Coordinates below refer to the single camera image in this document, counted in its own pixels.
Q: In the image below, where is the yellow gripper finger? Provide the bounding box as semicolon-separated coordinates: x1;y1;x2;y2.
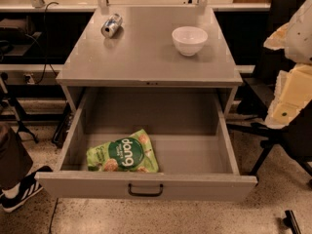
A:
264;63;312;127

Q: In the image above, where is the green rice chip bag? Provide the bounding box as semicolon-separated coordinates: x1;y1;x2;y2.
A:
86;129;159;173

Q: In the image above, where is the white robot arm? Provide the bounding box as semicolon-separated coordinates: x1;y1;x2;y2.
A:
264;0;312;129

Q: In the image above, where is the open grey drawer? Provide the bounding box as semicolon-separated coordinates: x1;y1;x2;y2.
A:
37;88;257;201

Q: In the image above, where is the black office chair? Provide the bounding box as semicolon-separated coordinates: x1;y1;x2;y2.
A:
228;0;312;176

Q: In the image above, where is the white bowl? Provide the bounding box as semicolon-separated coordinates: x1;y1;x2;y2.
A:
172;26;208;57

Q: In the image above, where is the black object on floor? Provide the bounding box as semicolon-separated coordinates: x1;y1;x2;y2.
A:
283;210;301;234

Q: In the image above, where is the grey metal cabinet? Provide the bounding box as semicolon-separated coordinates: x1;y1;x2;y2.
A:
57;6;242;111

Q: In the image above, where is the silver soda can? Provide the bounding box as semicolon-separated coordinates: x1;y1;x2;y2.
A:
101;14;123;38

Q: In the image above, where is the black stand base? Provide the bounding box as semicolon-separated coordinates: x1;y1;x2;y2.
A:
0;72;39;143

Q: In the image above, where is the black and white sneaker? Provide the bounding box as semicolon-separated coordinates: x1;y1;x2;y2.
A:
1;166;52;213

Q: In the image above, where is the dark trouser leg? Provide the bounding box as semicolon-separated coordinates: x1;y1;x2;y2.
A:
0;123;33;190

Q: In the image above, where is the white sock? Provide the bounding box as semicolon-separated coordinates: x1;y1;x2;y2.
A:
2;183;20;199

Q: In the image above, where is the black drawer handle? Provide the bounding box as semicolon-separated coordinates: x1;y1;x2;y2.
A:
128;183;164;197

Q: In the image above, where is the black cable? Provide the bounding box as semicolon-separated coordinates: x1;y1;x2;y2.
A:
24;1;60;86

